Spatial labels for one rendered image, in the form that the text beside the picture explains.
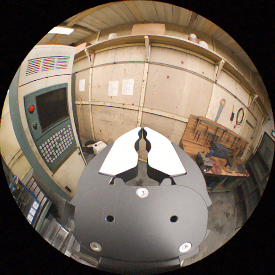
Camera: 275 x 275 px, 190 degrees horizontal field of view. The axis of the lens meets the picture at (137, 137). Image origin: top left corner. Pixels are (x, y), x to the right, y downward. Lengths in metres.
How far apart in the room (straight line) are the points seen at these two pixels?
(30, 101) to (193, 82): 1.93
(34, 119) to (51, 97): 0.22
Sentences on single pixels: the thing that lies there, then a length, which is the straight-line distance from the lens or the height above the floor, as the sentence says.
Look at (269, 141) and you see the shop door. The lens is 3.74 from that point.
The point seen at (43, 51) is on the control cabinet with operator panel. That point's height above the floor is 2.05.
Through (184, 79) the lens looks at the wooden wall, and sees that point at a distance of 1.59.
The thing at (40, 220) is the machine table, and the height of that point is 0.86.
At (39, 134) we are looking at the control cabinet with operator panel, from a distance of 0.81.
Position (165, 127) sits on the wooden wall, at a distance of 1.67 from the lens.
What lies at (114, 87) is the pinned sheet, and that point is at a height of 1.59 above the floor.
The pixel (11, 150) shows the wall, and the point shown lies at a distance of 1.94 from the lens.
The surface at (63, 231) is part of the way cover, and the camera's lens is 1.17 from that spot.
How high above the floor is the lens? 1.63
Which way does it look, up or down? 32 degrees down
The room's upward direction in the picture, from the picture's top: 8 degrees clockwise
